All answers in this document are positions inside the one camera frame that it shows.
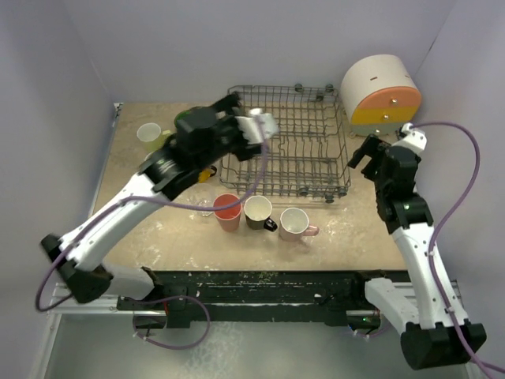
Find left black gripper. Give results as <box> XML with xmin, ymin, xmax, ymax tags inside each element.
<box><xmin>196</xmin><ymin>93</ymin><xmax>270</xmax><ymax>173</ymax></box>

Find white floral mug green inside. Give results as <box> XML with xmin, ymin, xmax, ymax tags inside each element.
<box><xmin>174</xmin><ymin>107</ymin><xmax>198</xmax><ymax>125</ymax></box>

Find yellow mug black handle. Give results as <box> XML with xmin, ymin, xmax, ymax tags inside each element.
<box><xmin>198</xmin><ymin>165</ymin><xmax>217</xmax><ymax>183</ymax></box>

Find light green faceted mug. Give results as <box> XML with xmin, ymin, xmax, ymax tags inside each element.
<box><xmin>137</xmin><ymin>122</ymin><xmax>171</xmax><ymax>153</ymax></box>

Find clear glass cup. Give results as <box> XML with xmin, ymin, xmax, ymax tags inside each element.
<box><xmin>189</xmin><ymin>189</ymin><xmax>215</xmax><ymax>208</ymax></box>

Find black cup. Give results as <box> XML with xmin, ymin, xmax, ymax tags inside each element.
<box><xmin>244</xmin><ymin>195</ymin><xmax>278</xmax><ymax>232</ymax></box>

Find pale pink faceted mug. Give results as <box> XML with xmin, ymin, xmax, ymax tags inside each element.
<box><xmin>279</xmin><ymin>208</ymin><xmax>320</xmax><ymax>242</ymax></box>

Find pink handleless tumbler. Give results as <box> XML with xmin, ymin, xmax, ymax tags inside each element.
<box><xmin>213</xmin><ymin>193</ymin><xmax>242</xmax><ymax>232</ymax></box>

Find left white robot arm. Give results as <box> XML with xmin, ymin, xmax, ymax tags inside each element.
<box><xmin>40</xmin><ymin>92</ymin><xmax>279</xmax><ymax>310</ymax></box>

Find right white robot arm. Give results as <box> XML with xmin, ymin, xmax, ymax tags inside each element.
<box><xmin>348</xmin><ymin>132</ymin><xmax>487</xmax><ymax>370</ymax></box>

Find round three-drawer storage box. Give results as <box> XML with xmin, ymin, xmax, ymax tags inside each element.
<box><xmin>339</xmin><ymin>54</ymin><xmax>422</xmax><ymax>137</ymax></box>

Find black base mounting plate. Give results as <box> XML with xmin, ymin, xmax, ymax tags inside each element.
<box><xmin>116</xmin><ymin>270</ymin><xmax>399</xmax><ymax>331</ymax></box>

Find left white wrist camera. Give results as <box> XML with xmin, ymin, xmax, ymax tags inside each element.
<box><xmin>235</xmin><ymin>108</ymin><xmax>279</xmax><ymax>144</ymax></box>

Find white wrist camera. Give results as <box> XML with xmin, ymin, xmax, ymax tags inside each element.
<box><xmin>235</xmin><ymin>108</ymin><xmax>279</xmax><ymax>144</ymax></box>
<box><xmin>393</xmin><ymin>122</ymin><xmax>427</xmax><ymax>156</ymax></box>

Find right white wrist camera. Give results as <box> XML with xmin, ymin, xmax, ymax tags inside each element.
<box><xmin>393</xmin><ymin>122</ymin><xmax>427</xmax><ymax>156</ymax></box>

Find grey wire dish rack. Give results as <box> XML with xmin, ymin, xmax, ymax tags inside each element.
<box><xmin>228</xmin><ymin>84</ymin><xmax>351</xmax><ymax>204</ymax></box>

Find aluminium rail frame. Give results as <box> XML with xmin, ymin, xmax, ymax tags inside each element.
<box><xmin>41</xmin><ymin>95</ymin><xmax>487</xmax><ymax>370</ymax></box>

